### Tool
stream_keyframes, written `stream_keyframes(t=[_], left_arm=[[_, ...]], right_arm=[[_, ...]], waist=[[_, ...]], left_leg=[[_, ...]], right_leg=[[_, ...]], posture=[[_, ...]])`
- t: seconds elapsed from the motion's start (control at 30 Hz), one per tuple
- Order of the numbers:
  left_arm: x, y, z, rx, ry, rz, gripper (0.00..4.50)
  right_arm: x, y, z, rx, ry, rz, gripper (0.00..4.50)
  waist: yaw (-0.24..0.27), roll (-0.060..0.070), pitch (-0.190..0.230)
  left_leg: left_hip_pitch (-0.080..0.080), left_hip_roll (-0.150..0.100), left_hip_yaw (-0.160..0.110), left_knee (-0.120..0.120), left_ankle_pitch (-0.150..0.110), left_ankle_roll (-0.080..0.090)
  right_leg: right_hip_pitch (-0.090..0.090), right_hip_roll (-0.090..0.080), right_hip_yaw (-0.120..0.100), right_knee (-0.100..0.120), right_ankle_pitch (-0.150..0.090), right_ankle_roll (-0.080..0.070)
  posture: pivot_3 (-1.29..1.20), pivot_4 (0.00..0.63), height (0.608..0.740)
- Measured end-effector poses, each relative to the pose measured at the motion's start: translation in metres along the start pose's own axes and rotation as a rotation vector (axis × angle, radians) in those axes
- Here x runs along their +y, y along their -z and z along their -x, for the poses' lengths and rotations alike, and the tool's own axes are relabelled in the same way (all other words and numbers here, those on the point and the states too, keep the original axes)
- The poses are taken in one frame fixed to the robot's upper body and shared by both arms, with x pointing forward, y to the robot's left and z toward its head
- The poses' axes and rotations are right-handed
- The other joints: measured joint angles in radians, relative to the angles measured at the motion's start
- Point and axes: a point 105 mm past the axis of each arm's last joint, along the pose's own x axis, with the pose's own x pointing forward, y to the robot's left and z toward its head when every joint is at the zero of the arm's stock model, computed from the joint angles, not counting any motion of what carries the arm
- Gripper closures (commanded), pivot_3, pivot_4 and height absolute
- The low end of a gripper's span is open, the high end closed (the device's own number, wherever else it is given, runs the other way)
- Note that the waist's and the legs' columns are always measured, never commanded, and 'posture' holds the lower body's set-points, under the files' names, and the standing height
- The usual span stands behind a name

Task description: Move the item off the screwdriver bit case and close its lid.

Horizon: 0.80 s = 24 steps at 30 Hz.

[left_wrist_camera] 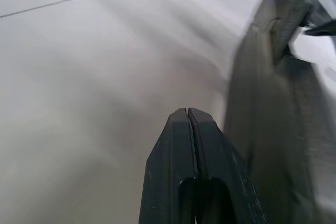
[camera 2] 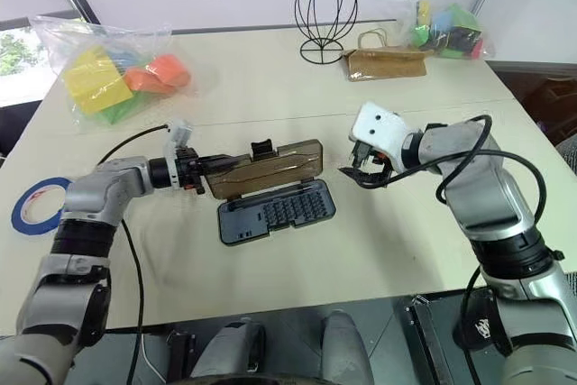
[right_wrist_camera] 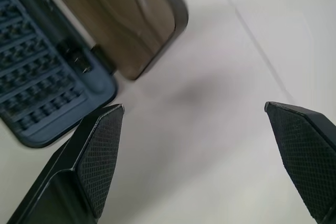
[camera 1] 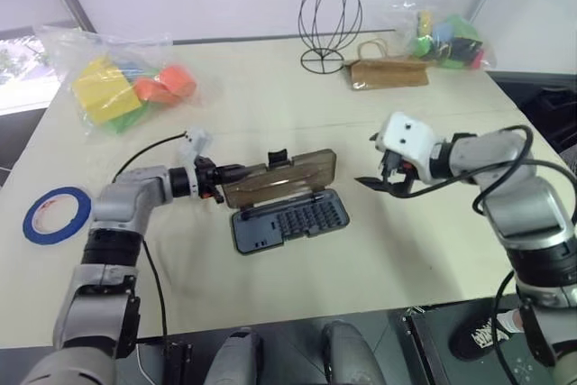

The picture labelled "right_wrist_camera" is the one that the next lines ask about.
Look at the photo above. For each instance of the screwdriver bit case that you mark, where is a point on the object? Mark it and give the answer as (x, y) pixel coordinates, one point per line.
(105, 24)

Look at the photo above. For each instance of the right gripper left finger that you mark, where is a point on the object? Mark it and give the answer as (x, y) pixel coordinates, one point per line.
(99, 150)

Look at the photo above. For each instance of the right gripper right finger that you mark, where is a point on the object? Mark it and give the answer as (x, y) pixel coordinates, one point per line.
(307, 155)

